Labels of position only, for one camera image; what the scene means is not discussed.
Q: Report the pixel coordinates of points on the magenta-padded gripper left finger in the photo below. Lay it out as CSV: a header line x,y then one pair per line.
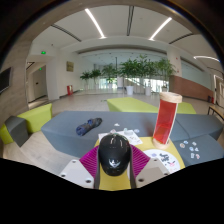
x,y
88,161

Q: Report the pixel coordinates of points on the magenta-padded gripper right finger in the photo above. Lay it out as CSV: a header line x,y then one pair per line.
x,y
143,166

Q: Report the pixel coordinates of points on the black computer mouse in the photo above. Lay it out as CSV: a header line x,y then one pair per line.
x,y
114,153

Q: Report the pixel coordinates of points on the white sticker sheet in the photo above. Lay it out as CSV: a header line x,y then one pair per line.
x,y
135,138

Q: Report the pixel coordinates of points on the folded dark blue umbrella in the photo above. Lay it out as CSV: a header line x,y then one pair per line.
x,y
88,126

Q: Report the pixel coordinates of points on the large grey bench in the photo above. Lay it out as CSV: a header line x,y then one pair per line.
x,y
63,133

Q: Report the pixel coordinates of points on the loose small stickers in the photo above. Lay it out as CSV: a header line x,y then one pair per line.
x,y
191,150

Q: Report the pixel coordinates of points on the tall red tube wooden ends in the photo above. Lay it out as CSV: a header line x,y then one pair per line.
x,y
165,120

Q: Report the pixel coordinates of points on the lime green bench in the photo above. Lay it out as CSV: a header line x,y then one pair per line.
x,y
186,108
130,105
36,116

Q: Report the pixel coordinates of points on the red fire extinguisher box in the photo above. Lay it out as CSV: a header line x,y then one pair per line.
x,y
69,90

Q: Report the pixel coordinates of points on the dark grey cube stool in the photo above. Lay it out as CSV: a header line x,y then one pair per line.
x,y
16,130

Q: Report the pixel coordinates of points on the potted green plants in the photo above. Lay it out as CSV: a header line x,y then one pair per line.
x,y
133,70

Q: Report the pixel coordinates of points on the green exit sign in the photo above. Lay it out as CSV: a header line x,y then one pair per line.
x,y
43,52

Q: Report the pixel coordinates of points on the ceiling strip lights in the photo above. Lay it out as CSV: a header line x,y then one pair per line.
x,y
95,23

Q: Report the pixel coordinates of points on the wooden frame chair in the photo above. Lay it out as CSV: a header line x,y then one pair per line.
x,y
216,111

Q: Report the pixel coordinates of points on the gold wall plaque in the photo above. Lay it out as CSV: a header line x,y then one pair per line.
x,y
70,66

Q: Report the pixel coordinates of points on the black wall screen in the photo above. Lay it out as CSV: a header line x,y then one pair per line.
x,y
4,80

